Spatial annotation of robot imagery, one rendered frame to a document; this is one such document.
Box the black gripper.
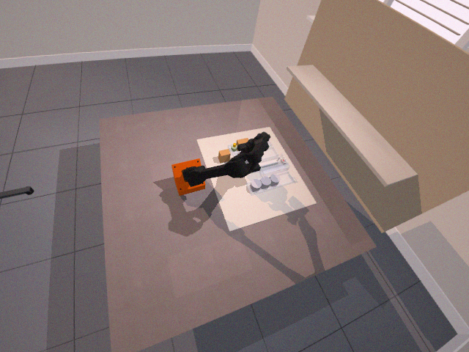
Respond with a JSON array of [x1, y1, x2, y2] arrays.
[[237, 143, 261, 172]]

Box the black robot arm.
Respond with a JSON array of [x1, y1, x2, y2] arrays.
[[182, 132, 271, 187]]

